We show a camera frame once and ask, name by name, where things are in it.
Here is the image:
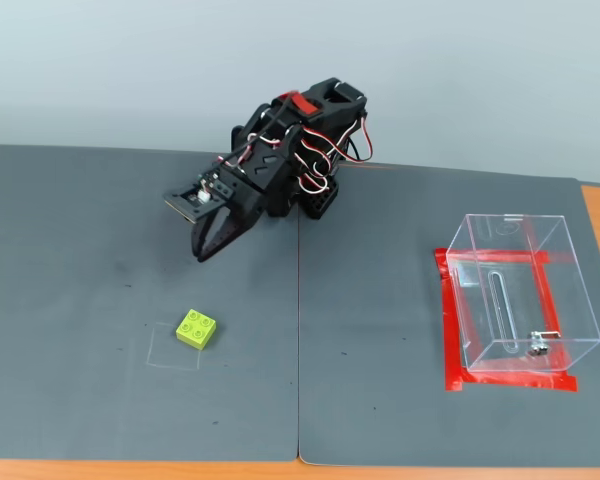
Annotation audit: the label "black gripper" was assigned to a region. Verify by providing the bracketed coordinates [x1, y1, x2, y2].
[190, 148, 295, 264]

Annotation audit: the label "green lego block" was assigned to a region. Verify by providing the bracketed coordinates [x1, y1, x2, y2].
[174, 308, 220, 351]

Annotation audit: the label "transparent acrylic box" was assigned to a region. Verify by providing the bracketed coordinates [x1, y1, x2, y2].
[445, 213, 600, 374]

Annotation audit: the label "black table clamp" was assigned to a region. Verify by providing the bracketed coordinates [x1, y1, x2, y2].
[229, 124, 251, 152]

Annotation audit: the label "gray rubber mat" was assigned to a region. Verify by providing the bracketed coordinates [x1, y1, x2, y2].
[0, 144, 300, 463]
[297, 159, 600, 469]

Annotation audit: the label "red tape wrap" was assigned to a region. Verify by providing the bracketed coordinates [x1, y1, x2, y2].
[288, 91, 322, 119]

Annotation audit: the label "red tape strip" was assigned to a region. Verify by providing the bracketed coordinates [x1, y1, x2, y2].
[444, 368, 580, 394]
[434, 249, 470, 393]
[522, 219, 572, 372]
[434, 247, 577, 267]

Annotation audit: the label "small metal latch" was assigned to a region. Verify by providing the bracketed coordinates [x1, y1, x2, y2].
[526, 330, 562, 358]

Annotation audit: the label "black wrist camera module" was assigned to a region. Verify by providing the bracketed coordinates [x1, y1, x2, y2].
[163, 169, 234, 224]

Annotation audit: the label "black camera cable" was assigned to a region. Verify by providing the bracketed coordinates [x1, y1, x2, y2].
[218, 95, 302, 169]

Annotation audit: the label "red white servo wires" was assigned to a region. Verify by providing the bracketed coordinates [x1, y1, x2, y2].
[244, 110, 375, 195]

